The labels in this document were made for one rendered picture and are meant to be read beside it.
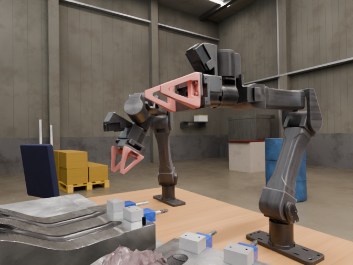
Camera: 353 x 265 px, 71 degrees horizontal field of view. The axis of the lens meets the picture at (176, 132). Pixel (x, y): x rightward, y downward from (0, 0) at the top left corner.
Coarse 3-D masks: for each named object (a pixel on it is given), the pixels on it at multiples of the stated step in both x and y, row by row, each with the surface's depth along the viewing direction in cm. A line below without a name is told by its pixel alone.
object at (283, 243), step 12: (276, 228) 66; (288, 228) 65; (252, 240) 72; (264, 240) 71; (276, 240) 66; (288, 240) 65; (288, 252) 63; (300, 252) 63; (312, 252) 63; (312, 264) 58
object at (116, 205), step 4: (108, 200) 75; (112, 200) 75; (116, 200) 75; (120, 200) 75; (108, 204) 75; (112, 204) 72; (116, 204) 72; (120, 204) 73; (124, 204) 75; (128, 204) 75; (132, 204) 76; (136, 204) 79; (140, 204) 80; (144, 204) 80; (148, 204) 81; (108, 208) 75; (112, 208) 72; (116, 208) 72; (120, 208) 73
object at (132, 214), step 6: (126, 210) 66; (132, 210) 65; (138, 210) 65; (144, 210) 69; (150, 210) 69; (162, 210) 72; (126, 216) 66; (132, 216) 64; (138, 216) 65; (144, 216) 66; (150, 216) 67; (132, 222) 64
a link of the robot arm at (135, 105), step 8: (136, 96) 73; (128, 104) 73; (136, 104) 72; (144, 104) 77; (128, 112) 72; (136, 112) 71; (144, 112) 74; (152, 112) 83; (136, 120) 75; (144, 120) 76
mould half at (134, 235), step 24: (24, 216) 65; (72, 216) 71; (120, 216) 68; (0, 240) 43; (24, 240) 46; (72, 240) 55; (96, 240) 54; (120, 240) 57; (144, 240) 60; (0, 264) 43; (24, 264) 45; (48, 264) 48; (72, 264) 50
